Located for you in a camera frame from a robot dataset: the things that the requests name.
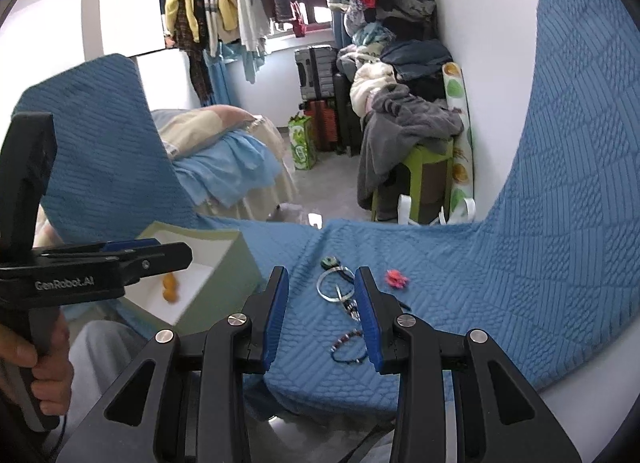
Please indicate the fruit print ironing board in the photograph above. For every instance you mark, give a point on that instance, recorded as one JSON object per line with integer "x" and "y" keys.
{"x": 463, "y": 168}

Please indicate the white bag handles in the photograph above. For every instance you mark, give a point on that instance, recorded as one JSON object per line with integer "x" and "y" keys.
{"x": 435, "y": 210}

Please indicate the red suitcase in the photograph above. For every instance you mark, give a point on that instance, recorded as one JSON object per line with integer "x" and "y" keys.
{"x": 323, "y": 123}

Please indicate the green shopping bag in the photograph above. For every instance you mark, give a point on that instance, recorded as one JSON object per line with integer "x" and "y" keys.
{"x": 301, "y": 135}

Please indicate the green plastic stool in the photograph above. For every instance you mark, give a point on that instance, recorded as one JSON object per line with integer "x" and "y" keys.
{"x": 417, "y": 159}

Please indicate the green white cardboard box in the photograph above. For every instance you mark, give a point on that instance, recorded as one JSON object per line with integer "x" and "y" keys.
{"x": 222, "y": 275}

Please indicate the light blue bed sheet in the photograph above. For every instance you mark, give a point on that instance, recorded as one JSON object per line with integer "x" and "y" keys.
{"x": 239, "y": 162}

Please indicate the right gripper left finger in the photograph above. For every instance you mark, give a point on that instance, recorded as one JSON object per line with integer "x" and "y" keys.
{"x": 181, "y": 399}

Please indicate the beige pink pillow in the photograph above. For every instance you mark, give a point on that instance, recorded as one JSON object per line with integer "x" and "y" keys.
{"x": 185, "y": 132}

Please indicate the person's left hand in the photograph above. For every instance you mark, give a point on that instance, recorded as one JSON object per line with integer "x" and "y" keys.
{"x": 53, "y": 373}

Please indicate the blue textured blanket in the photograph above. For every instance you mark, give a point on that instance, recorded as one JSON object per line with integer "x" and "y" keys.
{"x": 551, "y": 273}

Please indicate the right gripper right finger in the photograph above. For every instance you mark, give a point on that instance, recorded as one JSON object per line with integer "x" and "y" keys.
{"x": 499, "y": 415}

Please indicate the pile of clothes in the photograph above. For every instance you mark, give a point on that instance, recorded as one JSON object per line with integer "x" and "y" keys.
{"x": 395, "y": 43}

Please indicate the orange gourd pendant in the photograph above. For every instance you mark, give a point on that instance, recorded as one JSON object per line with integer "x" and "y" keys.
{"x": 170, "y": 288}

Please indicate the grey blanket on stool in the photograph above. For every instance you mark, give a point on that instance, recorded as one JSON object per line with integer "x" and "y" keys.
{"x": 398, "y": 121}

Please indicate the pink flower hair clip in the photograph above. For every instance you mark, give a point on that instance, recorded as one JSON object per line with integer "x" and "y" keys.
{"x": 395, "y": 279}

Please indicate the grey hard suitcase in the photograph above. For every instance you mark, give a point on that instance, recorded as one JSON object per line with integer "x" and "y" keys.
{"x": 315, "y": 67}

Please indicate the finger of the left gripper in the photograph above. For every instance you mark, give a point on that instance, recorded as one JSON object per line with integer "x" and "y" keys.
{"x": 137, "y": 264}
{"x": 119, "y": 246}

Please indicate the white wardrobe cabinet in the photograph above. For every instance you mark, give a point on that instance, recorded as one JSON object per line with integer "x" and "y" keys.
{"x": 135, "y": 29}

